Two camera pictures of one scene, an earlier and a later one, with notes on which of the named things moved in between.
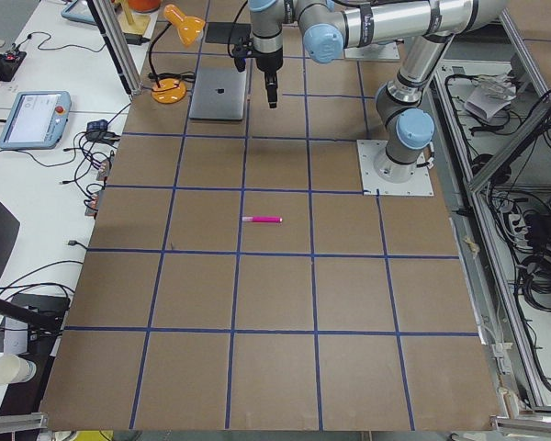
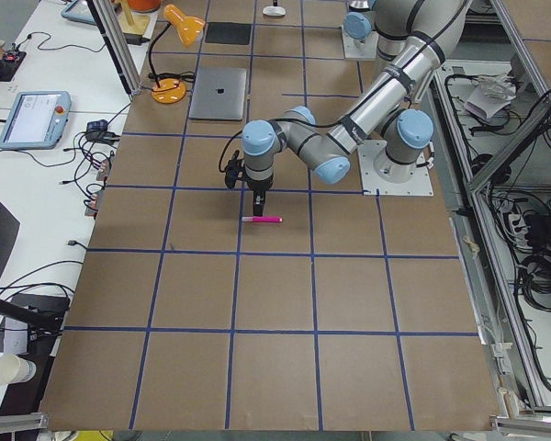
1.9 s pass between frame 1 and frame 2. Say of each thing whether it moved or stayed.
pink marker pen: stayed
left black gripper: moved
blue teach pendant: stayed
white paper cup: stayed
